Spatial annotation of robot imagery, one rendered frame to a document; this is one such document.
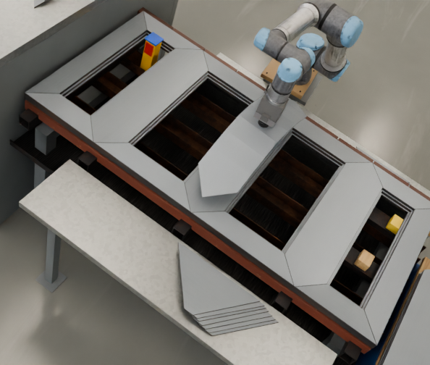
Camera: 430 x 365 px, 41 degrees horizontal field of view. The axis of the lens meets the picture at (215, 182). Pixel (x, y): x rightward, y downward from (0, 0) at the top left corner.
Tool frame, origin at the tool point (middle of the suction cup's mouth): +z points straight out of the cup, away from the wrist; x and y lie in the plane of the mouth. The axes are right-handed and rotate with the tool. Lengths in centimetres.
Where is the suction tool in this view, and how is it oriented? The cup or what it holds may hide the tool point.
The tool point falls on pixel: (262, 125)
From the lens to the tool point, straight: 217.1
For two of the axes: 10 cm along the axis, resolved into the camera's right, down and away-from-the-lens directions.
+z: -2.5, 5.6, 7.9
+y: 8.6, 5.1, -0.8
